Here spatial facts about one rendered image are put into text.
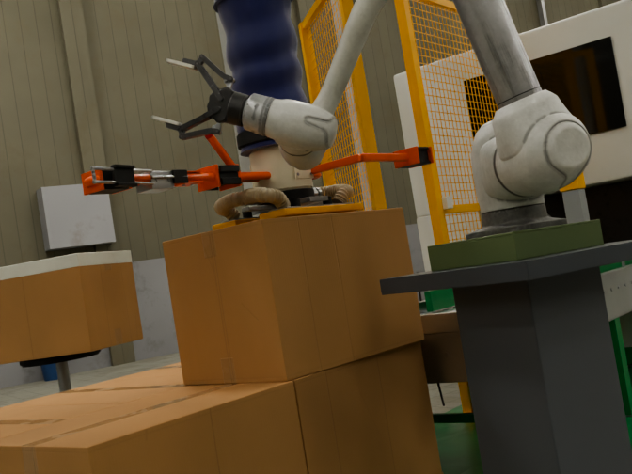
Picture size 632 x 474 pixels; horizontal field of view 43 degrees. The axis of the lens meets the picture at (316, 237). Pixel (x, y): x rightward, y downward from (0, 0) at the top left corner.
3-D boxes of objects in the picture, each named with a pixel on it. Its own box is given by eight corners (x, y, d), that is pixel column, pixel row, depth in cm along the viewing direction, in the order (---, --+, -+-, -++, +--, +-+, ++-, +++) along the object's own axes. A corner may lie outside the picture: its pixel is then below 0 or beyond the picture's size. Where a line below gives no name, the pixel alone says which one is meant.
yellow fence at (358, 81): (355, 418, 421) (292, 27, 430) (372, 414, 424) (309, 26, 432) (412, 448, 337) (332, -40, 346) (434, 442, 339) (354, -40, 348)
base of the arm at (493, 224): (579, 222, 196) (576, 199, 197) (523, 230, 183) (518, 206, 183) (520, 232, 211) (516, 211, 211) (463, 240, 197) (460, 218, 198)
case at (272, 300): (324, 347, 265) (306, 228, 267) (425, 339, 239) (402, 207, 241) (183, 386, 220) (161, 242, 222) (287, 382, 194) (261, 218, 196)
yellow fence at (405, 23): (551, 370, 471) (491, 21, 480) (567, 370, 465) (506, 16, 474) (455, 418, 379) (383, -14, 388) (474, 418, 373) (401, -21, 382)
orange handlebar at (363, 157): (332, 181, 255) (330, 171, 255) (411, 163, 235) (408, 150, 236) (79, 191, 184) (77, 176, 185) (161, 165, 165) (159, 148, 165)
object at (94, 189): (114, 194, 193) (110, 173, 193) (132, 188, 188) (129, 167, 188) (84, 195, 187) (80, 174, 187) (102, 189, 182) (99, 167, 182)
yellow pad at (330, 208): (338, 214, 242) (335, 198, 243) (363, 209, 236) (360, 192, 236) (259, 221, 216) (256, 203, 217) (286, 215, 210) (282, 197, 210)
